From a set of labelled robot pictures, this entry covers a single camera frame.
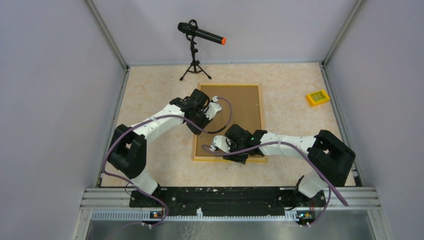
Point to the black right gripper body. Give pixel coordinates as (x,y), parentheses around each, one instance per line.
(240,157)

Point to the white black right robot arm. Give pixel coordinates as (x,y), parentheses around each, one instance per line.
(330,158)

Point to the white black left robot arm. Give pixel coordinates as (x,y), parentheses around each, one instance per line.
(128,149)

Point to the black microphone tripod stand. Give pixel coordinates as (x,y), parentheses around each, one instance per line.
(194,66)

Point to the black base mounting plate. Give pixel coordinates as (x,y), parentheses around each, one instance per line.
(279,196)

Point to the yellow screwdriver bit box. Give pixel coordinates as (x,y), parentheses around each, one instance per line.
(317,98)

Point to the black microphone orange tip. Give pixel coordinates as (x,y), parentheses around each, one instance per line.
(203,34)

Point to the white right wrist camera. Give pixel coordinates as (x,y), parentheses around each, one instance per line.
(220,143)

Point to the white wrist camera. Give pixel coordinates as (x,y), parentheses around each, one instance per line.
(220,143)
(212,108)

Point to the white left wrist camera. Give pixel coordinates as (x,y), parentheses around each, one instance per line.
(212,108)

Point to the brown frame backing board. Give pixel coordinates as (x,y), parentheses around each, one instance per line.
(243,98)

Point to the aluminium front rail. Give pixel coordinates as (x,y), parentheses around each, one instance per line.
(114,204)

